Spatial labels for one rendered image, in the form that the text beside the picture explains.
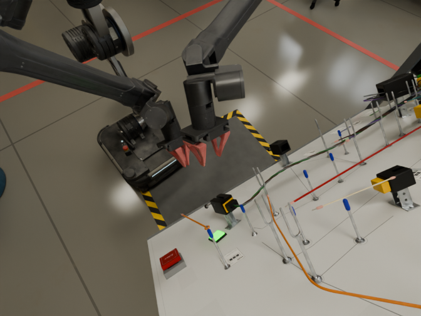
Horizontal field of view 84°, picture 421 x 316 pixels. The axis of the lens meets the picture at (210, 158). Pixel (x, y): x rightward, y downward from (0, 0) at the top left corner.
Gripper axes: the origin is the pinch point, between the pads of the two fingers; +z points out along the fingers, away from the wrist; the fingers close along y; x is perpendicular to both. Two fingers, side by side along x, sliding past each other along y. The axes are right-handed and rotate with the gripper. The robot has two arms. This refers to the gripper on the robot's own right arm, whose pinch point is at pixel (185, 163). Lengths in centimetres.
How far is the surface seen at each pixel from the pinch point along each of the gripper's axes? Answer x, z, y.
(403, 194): -50, 10, 17
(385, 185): -48, 6, 13
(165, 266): -14.2, 14.9, -21.6
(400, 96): -34, 6, 70
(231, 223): -15.7, 16.7, -1.1
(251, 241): -26.3, 15.9, -3.8
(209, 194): 85, 63, 48
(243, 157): 84, 53, 91
